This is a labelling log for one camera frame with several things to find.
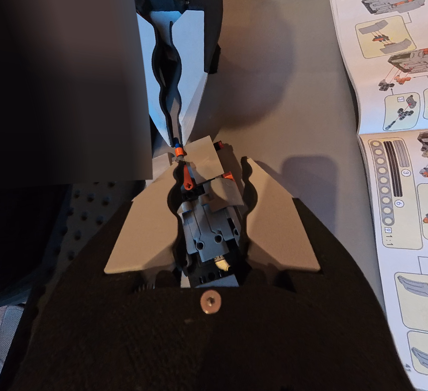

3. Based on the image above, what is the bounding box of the open instruction booklet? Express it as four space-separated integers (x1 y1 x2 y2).
329 0 428 391

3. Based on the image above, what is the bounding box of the grey curved block piece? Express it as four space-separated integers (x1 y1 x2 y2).
152 136 225 184

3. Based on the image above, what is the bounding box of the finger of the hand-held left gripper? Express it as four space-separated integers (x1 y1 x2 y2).
170 9 208 144
136 11 176 148

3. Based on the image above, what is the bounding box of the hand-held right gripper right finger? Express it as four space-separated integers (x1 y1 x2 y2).
240 156 322 273

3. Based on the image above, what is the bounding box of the grey toy robot assembly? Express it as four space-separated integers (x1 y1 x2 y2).
172 137 248 288

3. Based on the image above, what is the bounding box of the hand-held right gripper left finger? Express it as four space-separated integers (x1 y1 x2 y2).
104 163 186 281

